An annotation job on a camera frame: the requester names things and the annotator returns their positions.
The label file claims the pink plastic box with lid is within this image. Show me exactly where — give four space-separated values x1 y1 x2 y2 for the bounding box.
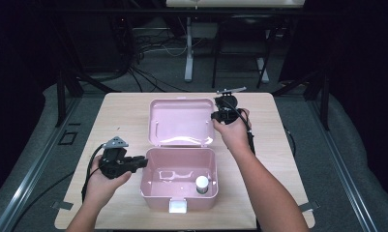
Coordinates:
139 97 220 215

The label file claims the square floor outlet frame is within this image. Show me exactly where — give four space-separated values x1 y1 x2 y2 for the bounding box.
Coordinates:
58 130 79 146

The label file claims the hand-held gripper cable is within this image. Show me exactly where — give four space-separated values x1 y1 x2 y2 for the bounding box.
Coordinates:
224 98 257 157
80 143 106 202

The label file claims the person's left hand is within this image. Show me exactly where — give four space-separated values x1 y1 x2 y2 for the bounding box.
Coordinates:
84 155 133 206

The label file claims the black metal stand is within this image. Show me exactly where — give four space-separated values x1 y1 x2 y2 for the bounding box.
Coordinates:
272 67 332 131
54 62 122 129

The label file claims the aluminium floor rail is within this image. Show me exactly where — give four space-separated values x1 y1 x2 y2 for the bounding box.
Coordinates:
306 96 380 232
0 96 83 232

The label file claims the left hand-held gripper cable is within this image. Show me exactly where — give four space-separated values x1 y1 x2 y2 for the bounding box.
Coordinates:
80 143 106 202

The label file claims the right hand-held gripper cable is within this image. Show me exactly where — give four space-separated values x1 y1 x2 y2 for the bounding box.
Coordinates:
224 98 257 157

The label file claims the grey tape tab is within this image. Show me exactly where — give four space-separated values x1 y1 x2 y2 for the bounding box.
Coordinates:
298 200 321 214
51 200 75 212

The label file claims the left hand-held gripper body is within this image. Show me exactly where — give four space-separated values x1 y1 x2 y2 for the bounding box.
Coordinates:
98 135 134 180

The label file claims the black chair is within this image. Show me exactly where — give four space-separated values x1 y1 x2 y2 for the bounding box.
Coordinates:
211 14 281 90

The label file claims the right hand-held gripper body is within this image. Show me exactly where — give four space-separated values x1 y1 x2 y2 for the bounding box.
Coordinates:
214 85 248 126

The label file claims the person's right hand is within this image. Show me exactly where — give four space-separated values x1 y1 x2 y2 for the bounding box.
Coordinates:
212 108 253 153

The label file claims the grey box under desk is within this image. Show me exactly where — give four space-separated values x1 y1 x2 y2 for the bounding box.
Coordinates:
191 22 219 41

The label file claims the bundle of floor cables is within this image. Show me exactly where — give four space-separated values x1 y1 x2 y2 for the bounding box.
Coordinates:
125 27 191 95

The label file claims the bottle with white cap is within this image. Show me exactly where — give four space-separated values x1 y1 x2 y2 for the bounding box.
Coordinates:
194 175 210 195

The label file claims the black floor cable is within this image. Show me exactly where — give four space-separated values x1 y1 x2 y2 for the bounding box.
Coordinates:
10 170 75 232

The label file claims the white desk with legs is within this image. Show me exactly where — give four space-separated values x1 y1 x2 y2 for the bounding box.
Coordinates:
165 0 308 84

